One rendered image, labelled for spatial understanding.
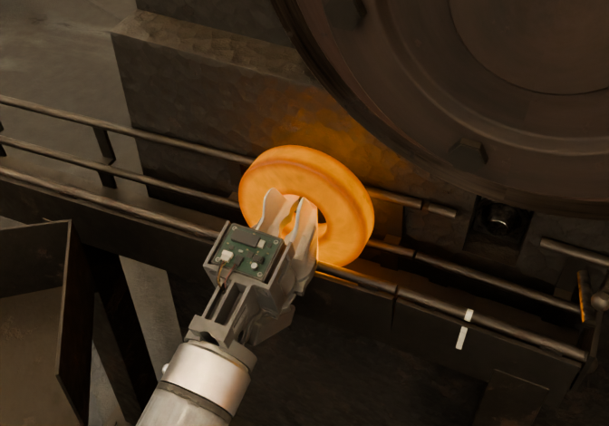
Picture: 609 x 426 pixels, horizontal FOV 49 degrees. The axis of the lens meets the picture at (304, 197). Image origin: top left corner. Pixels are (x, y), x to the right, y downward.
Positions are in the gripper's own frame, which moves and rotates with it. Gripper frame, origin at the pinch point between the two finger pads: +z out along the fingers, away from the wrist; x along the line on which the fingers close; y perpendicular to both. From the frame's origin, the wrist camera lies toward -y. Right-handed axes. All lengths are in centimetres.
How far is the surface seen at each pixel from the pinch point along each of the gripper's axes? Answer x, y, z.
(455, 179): -16.5, 13.3, -1.1
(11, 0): 180, -100, 96
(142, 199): 25.8, -12.7, -1.1
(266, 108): 6.9, 4.9, 6.8
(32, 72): 140, -92, 63
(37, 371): 22.9, -8.6, -27.0
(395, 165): -8.5, 1.9, 6.0
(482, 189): -18.8, 13.0, -1.1
